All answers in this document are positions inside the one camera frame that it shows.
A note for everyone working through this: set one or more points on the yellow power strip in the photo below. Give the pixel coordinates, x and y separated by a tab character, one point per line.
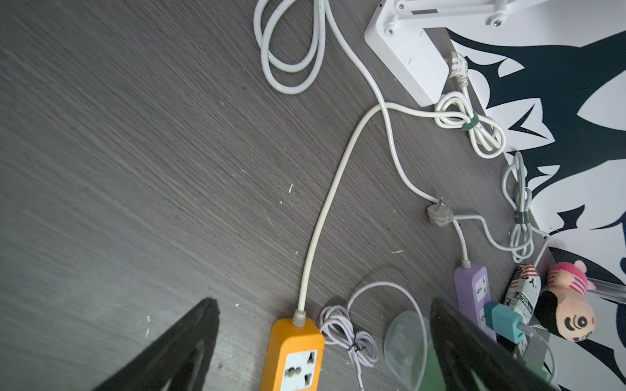
294	357

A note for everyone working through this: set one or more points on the teal charger adapter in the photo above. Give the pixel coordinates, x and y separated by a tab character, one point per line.
504	321

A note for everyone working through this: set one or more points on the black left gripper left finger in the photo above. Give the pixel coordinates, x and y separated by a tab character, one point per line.
178	360

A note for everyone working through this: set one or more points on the pink cartoon face toy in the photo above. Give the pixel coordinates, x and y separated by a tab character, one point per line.
562	307

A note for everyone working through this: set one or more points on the purple power strip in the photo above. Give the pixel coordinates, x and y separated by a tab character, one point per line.
473	294

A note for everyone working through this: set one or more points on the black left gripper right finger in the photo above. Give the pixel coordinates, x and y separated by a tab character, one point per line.
469	360

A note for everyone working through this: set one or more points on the white folding desk lamp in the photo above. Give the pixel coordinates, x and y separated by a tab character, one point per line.
397	35

